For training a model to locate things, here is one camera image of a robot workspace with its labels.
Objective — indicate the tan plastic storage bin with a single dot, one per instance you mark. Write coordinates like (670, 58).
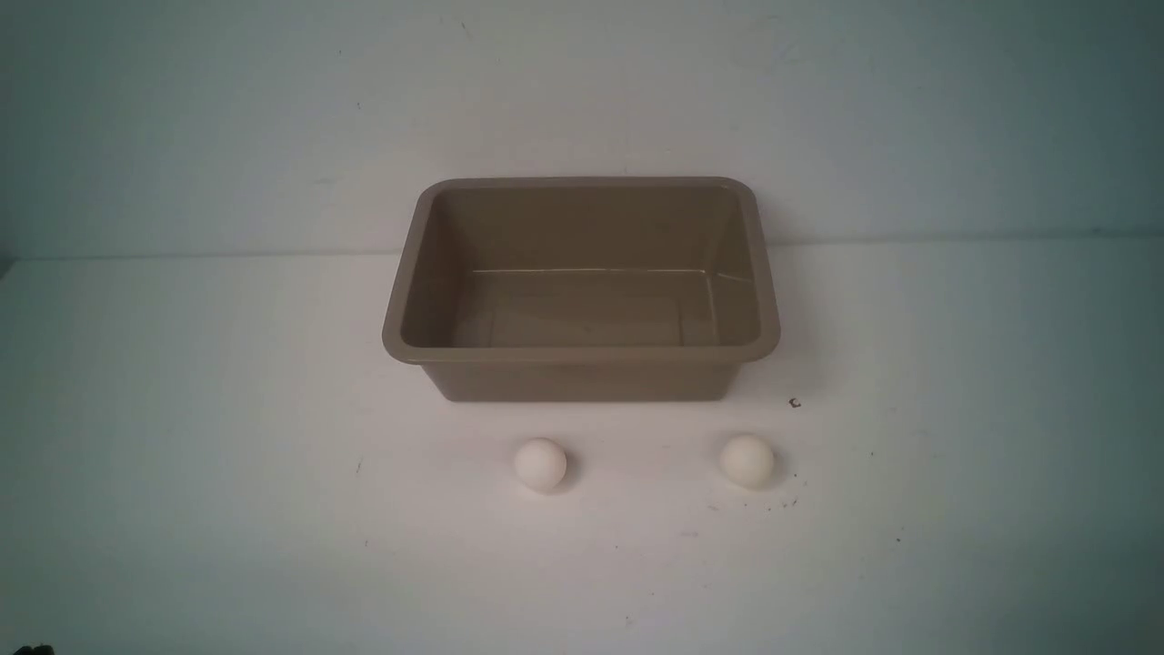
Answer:
(583, 289)

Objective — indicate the white ping-pong ball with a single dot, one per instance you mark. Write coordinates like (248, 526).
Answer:
(540, 464)
(747, 461)

